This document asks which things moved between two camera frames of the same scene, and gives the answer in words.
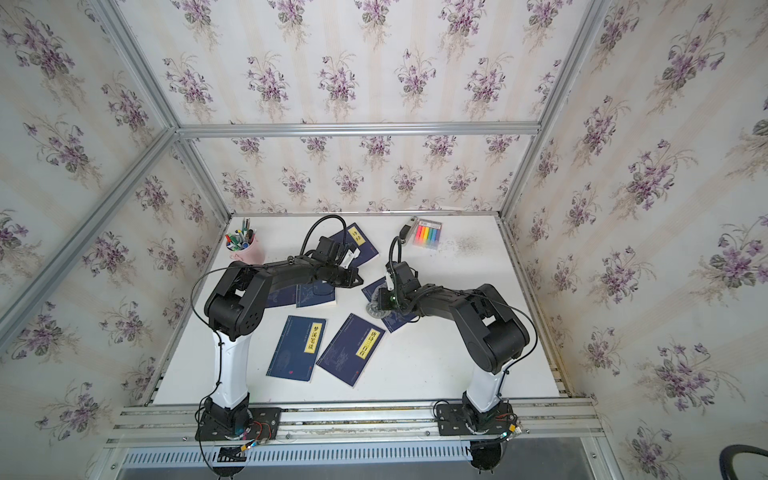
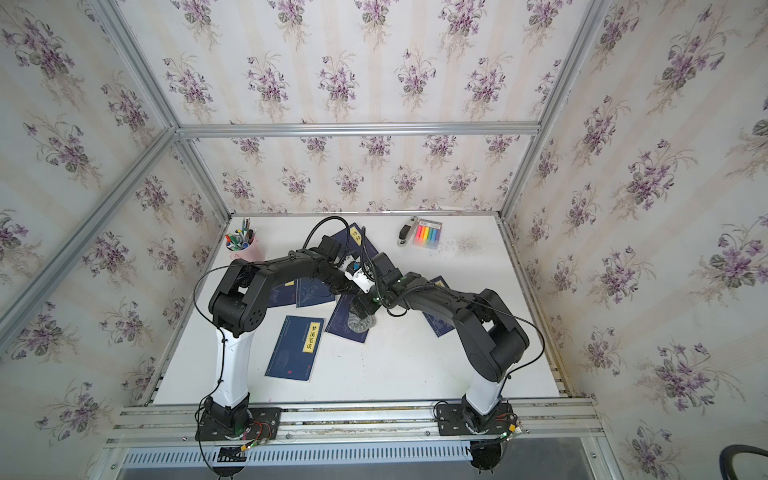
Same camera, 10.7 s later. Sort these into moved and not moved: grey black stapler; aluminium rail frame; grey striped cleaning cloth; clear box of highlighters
Moved: grey striped cleaning cloth
Not moved: grey black stapler; clear box of highlighters; aluminium rail frame
